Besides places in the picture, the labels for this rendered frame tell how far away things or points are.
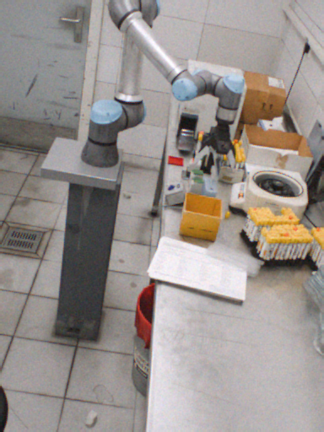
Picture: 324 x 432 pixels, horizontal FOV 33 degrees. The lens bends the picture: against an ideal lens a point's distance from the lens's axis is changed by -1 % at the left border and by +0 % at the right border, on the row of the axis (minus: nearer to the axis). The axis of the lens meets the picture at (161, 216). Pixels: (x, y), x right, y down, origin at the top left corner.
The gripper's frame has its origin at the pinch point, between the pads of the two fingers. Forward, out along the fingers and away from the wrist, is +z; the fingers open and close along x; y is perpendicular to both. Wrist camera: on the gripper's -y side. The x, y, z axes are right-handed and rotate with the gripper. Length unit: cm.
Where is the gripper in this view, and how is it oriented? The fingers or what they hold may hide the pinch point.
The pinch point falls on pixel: (213, 169)
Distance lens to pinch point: 204.6
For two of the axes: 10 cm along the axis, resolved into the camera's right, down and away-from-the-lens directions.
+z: -1.7, 8.3, 5.3
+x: -9.8, -1.5, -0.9
